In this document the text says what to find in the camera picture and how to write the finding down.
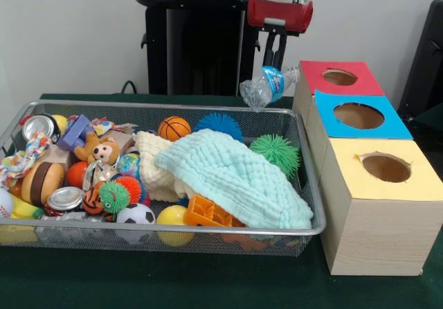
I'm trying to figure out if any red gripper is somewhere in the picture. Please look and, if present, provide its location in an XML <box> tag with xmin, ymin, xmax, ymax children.
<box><xmin>246</xmin><ymin>0</ymin><xmax>314</xmax><ymax>71</ymax></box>

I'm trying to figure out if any crushed clear plastic bottle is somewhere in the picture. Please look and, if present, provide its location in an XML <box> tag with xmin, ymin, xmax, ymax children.
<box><xmin>239</xmin><ymin>65</ymin><xmax>301</xmax><ymax>112</ymax></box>

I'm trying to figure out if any mint green waffle cloth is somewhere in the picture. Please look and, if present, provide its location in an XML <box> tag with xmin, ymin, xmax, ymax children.
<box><xmin>155</xmin><ymin>127</ymin><xmax>315</xmax><ymax>229</ymax></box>

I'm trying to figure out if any wooden box with three holes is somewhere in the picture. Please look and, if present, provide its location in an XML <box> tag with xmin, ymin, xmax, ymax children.
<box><xmin>292</xmin><ymin>60</ymin><xmax>443</xmax><ymax>276</ymax></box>

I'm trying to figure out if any blue spiky rubber ball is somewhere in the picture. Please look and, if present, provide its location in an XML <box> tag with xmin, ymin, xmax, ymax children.
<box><xmin>192</xmin><ymin>112</ymin><xmax>244</xmax><ymax>143</ymax></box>

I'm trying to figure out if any green spiky rubber ball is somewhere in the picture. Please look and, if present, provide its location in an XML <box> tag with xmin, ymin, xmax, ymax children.
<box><xmin>248</xmin><ymin>134</ymin><xmax>300</xmax><ymax>178</ymax></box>

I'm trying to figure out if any small orange basketball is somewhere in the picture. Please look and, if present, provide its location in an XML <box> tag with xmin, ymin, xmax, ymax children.
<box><xmin>158</xmin><ymin>116</ymin><xmax>192</xmax><ymax>141</ymax></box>

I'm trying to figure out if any black upright panel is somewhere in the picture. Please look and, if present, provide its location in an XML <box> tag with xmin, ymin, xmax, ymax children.
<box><xmin>397</xmin><ymin>0</ymin><xmax>443</xmax><ymax>116</ymax></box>

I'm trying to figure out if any cream waffle cloth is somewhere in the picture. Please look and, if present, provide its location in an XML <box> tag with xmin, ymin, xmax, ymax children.
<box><xmin>133</xmin><ymin>130</ymin><xmax>191</xmax><ymax>202</ymax></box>

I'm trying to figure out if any dark green tablecloth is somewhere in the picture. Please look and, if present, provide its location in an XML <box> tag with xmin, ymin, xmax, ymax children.
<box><xmin>0</xmin><ymin>93</ymin><xmax>443</xmax><ymax>309</ymax></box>
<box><xmin>411</xmin><ymin>103</ymin><xmax>443</xmax><ymax>150</ymax></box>

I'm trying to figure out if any orange plastic brick toy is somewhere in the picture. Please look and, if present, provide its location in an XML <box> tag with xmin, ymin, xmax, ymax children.
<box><xmin>183</xmin><ymin>193</ymin><xmax>247</xmax><ymax>227</ymax></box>

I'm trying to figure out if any yellow plastic ball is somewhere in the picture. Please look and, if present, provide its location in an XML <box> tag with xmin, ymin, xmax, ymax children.
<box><xmin>156</xmin><ymin>204</ymin><xmax>197</xmax><ymax>247</ymax></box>

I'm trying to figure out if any brown plush monkey toy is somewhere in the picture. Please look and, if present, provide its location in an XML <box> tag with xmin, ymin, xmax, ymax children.
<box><xmin>74</xmin><ymin>132</ymin><xmax>121</xmax><ymax>166</ymax></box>

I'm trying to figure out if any small soccer ball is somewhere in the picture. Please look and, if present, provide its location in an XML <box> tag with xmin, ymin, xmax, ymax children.
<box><xmin>116</xmin><ymin>203</ymin><xmax>156</xmax><ymax>245</ymax></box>

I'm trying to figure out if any green spiky creature toy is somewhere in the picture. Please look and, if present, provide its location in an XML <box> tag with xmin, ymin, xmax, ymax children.
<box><xmin>98</xmin><ymin>180</ymin><xmax>131</xmax><ymax>215</ymax></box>

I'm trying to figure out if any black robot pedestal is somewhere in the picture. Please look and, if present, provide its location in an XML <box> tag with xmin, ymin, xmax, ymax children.
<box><xmin>134</xmin><ymin>0</ymin><xmax>278</xmax><ymax>97</ymax></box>

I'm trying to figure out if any thin black cable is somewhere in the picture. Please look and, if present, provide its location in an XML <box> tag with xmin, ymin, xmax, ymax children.
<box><xmin>120</xmin><ymin>79</ymin><xmax>139</xmax><ymax>95</ymax></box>

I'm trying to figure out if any wire mesh metal bin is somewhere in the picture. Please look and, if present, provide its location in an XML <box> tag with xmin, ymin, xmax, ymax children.
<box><xmin>0</xmin><ymin>100</ymin><xmax>327</xmax><ymax>258</ymax></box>

